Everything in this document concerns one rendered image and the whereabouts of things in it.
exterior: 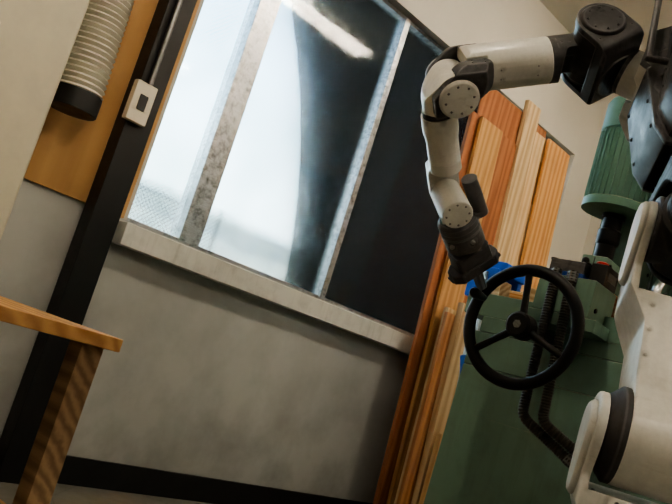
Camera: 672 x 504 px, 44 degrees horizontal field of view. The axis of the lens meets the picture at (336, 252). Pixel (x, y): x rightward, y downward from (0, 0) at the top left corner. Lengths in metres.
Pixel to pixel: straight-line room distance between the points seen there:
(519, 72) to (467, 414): 0.91
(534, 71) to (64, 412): 1.05
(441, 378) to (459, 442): 1.45
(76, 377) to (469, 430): 1.01
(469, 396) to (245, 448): 1.33
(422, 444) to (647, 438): 2.38
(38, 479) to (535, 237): 3.17
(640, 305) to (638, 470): 0.26
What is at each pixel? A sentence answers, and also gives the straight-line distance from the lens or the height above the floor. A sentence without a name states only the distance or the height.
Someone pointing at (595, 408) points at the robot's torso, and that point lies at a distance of 1.27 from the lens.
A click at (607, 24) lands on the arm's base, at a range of 1.63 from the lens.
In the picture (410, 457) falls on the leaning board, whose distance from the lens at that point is 3.52.
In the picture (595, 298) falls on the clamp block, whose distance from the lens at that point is 1.96.
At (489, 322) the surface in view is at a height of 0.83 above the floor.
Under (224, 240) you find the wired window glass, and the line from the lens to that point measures 3.09.
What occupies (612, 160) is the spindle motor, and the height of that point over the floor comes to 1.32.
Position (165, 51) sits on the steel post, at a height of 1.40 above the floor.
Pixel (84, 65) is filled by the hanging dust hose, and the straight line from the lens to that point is 2.50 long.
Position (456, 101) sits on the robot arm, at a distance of 1.57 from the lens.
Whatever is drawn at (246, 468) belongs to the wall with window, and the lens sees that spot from 3.29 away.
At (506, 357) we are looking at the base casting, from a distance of 2.10.
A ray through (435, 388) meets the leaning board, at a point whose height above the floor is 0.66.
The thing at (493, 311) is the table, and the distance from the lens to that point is 2.15.
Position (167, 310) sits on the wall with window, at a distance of 2.90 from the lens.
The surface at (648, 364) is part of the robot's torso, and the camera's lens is 1.30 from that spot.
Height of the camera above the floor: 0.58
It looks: 8 degrees up
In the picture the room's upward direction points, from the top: 17 degrees clockwise
